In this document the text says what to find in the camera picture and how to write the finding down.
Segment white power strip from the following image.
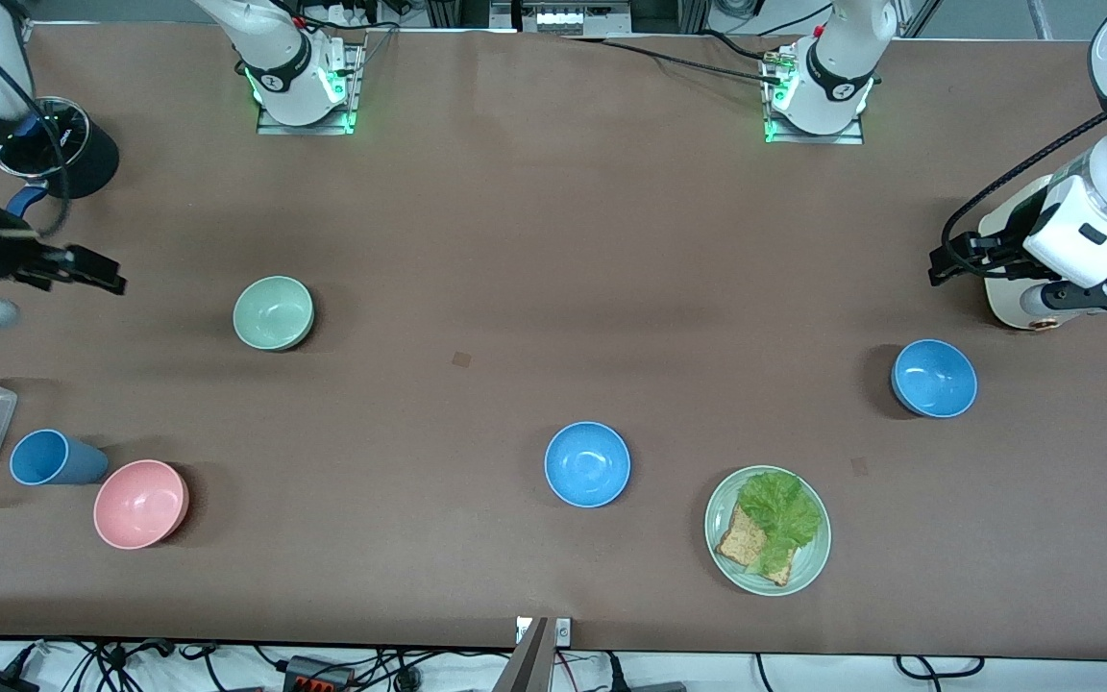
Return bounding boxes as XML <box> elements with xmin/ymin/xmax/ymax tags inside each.
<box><xmin>302</xmin><ymin>0</ymin><xmax>377</xmax><ymax>28</ymax></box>

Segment cream toaster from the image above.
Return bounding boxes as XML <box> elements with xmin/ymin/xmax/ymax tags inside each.
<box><xmin>978</xmin><ymin>173</ymin><xmax>1107</xmax><ymax>331</ymax></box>

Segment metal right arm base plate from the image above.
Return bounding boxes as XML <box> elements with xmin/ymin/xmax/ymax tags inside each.
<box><xmin>256</xmin><ymin>43</ymin><xmax>364</xmax><ymax>136</ymax></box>

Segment blue bowl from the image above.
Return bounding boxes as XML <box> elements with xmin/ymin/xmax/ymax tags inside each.
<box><xmin>544</xmin><ymin>421</ymin><xmax>631</xmax><ymax>508</ymax></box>
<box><xmin>891</xmin><ymin>339</ymin><xmax>978</xmax><ymax>419</ymax></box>

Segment black cable on table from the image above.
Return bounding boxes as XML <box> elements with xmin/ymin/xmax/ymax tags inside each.
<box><xmin>561</xmin><ymin>32</ymin><xmax>785</xmax><ymax>86</ymax></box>

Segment black pot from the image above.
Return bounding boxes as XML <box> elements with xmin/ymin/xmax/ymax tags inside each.
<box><xmin>0</xmin><ymin>96</ymin><xmax>120</xmax><ymax>200</ymax></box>

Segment green lettuce leaf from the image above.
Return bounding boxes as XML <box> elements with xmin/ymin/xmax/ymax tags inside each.
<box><xmin>738</xmin><ymin>469</ymin><xmax>824</xmax><ymax>576</ymax></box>

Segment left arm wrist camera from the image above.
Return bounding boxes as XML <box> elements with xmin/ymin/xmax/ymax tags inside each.
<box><xmin>1020</xmin><ymin>274</ymin><xmax>1107</xmax><ymax>314</ymax></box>

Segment black box with orange connectors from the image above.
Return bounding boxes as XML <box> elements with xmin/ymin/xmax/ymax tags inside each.
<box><xmin>284</xmin><ymin>655</ymin><xmax>355</xmax><ymax>692</ymax></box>

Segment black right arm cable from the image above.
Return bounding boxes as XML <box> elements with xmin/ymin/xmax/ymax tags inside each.
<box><xmin>0</xmin><ymin>14</ymin><xmax>74</xmax><ymax>239</ymax></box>

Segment green bowl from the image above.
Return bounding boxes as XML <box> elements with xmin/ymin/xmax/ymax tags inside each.
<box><xmin>233</xmin><ymin>276</ymin><xmax>315</xmax><ymax>353</ymax></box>

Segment blue cup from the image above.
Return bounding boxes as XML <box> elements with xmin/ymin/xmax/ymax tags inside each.
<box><xmin>10</xmin><ymin>429</ymin><xmax>111</xmax><ymax>487</ymax></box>

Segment pink bowl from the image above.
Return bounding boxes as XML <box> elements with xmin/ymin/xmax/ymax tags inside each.
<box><xmin>93</xmin><ymin>459</ymin><xmax>191</xmax><ymax>550</ymax></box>

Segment green plate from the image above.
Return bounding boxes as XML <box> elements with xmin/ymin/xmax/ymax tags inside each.
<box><xmin>704</xmin><ymin>465</ymin><xmax>832</xmax><ymax>597</ymax></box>

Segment grey camera post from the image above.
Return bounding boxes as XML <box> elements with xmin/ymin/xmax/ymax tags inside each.
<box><xmin>494</xmin><ymin>618</ymin><xmax>552</xmax><ymax>692</ymax></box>

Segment black looped cable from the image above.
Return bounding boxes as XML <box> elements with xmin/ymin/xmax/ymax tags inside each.
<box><xmin>895</xmin><ymin>655</ymin><xmax>985</xmax><ymax>680</ymax></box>

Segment brown bread slice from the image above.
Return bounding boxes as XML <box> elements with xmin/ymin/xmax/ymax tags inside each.
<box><xmin>715</xmin><ymin>504</ymin><xmax>795</xmax><ymax>587</ymax></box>

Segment white bracket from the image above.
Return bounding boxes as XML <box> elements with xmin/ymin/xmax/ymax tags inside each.
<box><xmin>515</xmin><ymin>618</ymin><xmax>572</xmax><ymax>645</ymax></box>

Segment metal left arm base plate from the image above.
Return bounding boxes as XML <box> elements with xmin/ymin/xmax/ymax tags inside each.
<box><xmin>763</xmin><ymin>48</ymin><xmax>865</xmax><ymax>146</ymax></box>

